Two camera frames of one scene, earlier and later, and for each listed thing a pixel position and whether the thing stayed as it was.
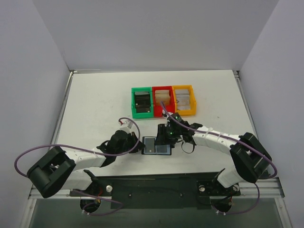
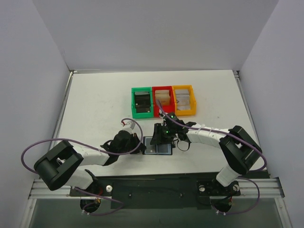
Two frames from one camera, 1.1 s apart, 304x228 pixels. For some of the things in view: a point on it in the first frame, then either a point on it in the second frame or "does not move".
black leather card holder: [149, 147] does not move
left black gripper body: [134, 142] does not move
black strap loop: [188, 153] → [188, 147]
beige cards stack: [162, 95] does not move
